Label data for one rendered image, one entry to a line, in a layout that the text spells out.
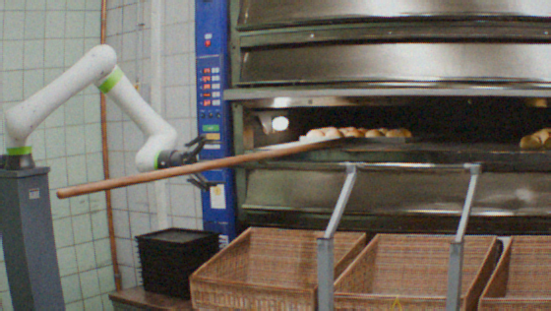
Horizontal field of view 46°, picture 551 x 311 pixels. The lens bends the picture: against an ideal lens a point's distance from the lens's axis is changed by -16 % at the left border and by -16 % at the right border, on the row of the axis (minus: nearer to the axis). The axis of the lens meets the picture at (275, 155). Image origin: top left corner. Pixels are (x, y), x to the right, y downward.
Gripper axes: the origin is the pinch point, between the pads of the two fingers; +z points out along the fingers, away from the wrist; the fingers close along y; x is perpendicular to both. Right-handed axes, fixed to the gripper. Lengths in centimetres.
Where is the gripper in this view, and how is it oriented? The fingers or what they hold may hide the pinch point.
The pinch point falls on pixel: (220, 162)
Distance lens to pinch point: 260.2
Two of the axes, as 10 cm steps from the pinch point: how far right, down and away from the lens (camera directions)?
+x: -5.3, 1.0, -8.4
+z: 8.4, 0.1, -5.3
